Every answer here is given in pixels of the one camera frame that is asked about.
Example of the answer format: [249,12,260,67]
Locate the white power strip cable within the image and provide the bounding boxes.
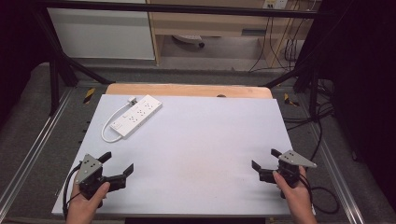
[101,96,138,144]

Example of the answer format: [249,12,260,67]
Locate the black hanging cables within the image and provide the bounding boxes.
[247,0,318,74]

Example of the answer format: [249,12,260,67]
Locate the black metal frame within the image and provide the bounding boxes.
[31,0,331,117]

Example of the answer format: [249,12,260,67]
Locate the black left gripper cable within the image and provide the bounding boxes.
[62,163,82,219]

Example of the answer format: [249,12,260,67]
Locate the aluminium floor rail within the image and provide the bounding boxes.
[306,122,366,224]
[0,87,76,216]

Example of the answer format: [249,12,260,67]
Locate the white cabinet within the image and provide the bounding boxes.
[46,0,156,61]

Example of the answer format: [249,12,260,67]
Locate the white power strip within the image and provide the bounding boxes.
[109,94,163,140]

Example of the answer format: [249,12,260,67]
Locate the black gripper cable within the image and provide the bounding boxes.
[298,173,341,216]
[62,163,82,219]

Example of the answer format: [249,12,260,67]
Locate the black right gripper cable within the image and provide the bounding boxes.
[298,173,341,216]

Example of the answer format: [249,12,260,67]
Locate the person's left hand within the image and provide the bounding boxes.
[65,181,111,222]

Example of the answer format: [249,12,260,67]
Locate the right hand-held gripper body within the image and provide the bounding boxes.
[258,149,318,200]

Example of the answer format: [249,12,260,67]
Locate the black floor cables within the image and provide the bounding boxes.
[281,78,336,162]

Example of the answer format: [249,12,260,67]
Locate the person's right hand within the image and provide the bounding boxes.
[272,165,313,216]

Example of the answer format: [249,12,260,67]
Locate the white wall outlet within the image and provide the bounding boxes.
[262,0,290,10]

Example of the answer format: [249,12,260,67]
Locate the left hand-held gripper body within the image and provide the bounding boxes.
[74,153,127,209]

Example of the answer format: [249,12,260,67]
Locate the wooden table board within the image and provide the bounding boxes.
[105,82,274,100]

